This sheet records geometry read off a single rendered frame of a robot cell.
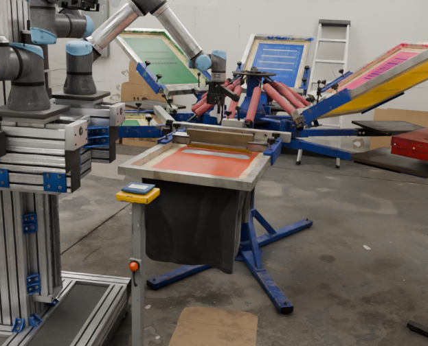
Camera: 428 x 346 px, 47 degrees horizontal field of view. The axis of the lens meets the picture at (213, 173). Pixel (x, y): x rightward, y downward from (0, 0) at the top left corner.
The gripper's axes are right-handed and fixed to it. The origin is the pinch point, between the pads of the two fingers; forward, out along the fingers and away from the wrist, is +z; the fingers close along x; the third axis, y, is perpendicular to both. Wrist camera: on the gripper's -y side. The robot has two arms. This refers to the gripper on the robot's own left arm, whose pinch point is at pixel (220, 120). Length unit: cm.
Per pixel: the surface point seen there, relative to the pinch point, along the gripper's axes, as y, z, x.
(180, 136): 21.1, 10.0, 3.0
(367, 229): -91, 114, -165
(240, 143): -11.1, 10.8, 2.1
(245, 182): -26, 14, 61
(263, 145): -23.5, 10.9, 3.4
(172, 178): 5, 15, 61
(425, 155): -101, 9, 1
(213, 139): 3.3, 9.9, 1.9
